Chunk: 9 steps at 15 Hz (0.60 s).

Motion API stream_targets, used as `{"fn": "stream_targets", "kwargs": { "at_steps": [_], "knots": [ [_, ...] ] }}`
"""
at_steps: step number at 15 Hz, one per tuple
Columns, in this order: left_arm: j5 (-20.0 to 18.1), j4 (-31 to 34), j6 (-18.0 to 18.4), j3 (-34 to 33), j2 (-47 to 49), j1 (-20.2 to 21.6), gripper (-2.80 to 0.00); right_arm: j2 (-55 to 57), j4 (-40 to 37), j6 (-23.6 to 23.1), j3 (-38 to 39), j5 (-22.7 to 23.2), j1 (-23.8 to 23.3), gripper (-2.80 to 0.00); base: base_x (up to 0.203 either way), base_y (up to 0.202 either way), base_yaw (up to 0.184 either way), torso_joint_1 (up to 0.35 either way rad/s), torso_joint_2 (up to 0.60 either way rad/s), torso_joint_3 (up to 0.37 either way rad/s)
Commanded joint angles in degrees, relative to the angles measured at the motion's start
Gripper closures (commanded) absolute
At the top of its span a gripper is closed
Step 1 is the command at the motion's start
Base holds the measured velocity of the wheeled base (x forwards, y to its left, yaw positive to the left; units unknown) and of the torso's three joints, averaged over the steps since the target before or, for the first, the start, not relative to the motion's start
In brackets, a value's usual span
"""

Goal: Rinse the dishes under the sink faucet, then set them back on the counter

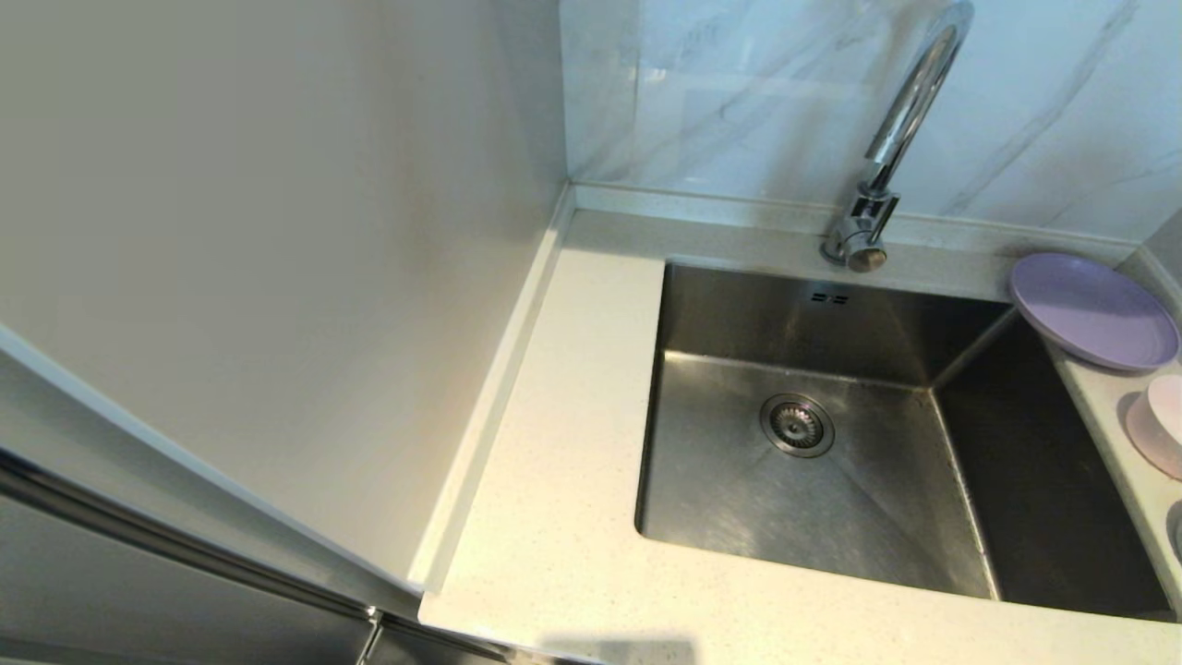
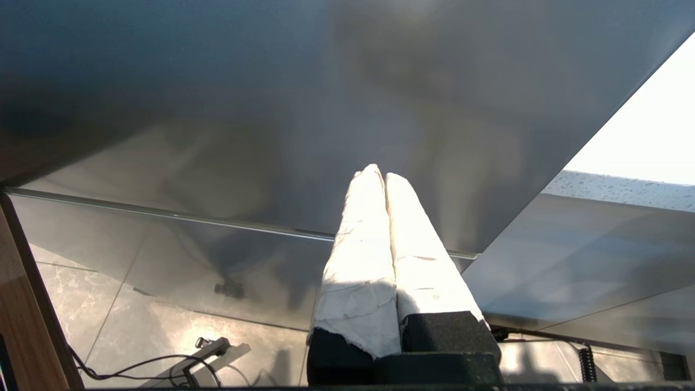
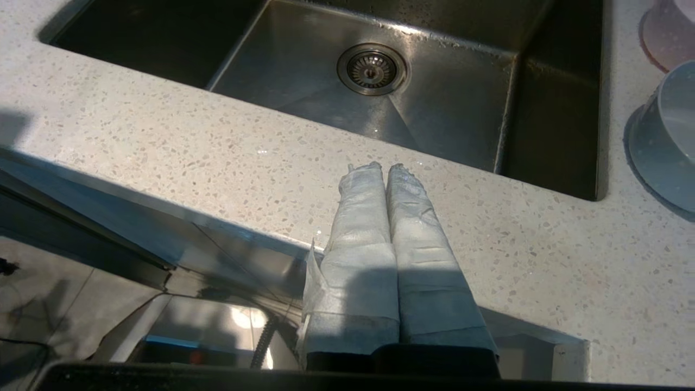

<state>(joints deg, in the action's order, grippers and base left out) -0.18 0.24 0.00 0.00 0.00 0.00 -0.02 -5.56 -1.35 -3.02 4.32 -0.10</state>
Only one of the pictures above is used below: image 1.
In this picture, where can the chrome gooseneck kitchen faucet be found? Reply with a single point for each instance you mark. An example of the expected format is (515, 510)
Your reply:
(910, 102)

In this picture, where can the purple plastic plate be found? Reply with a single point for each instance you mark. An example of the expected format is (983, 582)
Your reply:
(1094, 309)

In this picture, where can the pink plastic cup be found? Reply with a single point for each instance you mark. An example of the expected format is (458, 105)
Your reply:
(1159, 429)

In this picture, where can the stainless steel sink basin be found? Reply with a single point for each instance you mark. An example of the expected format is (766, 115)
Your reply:
(877, 517)

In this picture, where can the round metal drain strainer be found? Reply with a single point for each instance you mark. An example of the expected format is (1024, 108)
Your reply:
(797, 425)

